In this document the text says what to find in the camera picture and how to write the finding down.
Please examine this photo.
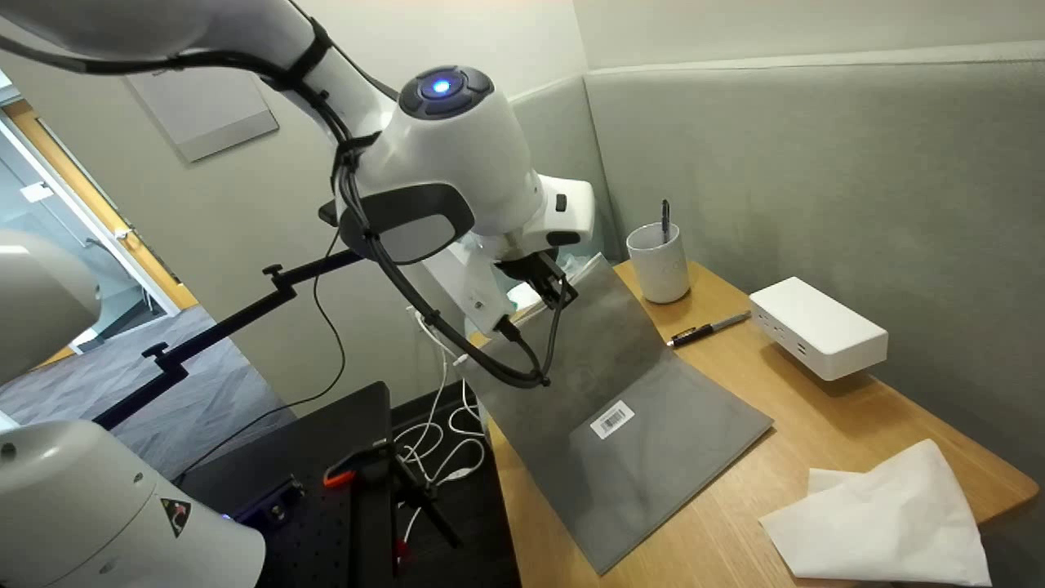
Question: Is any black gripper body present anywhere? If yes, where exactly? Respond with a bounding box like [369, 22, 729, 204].
[492, 252, 563, 292]

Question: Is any grey cloth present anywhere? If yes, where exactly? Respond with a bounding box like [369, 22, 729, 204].
[468, 252, 776, 578]

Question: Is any white ceramic mug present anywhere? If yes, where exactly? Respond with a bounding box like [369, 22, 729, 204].
[624, 220, 693, 308]

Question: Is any black pen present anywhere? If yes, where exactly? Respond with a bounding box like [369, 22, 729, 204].
[663, 308, 754, 352]

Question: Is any white power outlet box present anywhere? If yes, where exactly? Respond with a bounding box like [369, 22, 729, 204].
[747, 274, 890, 386]

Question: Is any black tripod stand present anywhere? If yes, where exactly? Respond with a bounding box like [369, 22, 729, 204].
[369, 434, 468, 568]

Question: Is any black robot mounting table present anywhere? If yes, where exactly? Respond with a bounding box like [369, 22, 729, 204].
[173, 380, 399, 588]

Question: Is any white tissue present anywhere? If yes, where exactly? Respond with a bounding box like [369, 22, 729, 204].
[759, 439, 997, 588]

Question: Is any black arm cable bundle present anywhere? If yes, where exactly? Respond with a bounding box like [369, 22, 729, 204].
[314, 31, 568, 391]

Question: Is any white cable bundle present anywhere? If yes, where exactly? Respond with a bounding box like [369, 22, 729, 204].
[389, 304, 492, 495]

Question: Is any grey wall panel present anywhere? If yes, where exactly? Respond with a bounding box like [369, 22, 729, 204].
[122, 65, 283, 168]

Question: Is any wooden door frame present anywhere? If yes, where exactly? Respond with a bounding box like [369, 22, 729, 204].
[2, 101, 201, 313]

